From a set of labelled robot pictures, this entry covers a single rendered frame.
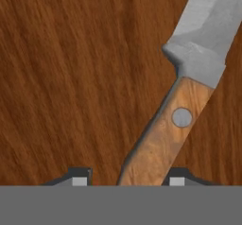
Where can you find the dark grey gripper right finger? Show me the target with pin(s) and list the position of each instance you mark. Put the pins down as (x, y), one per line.
(181, 173)

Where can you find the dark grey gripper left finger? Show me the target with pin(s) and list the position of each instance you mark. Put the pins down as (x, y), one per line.
(80, 173)

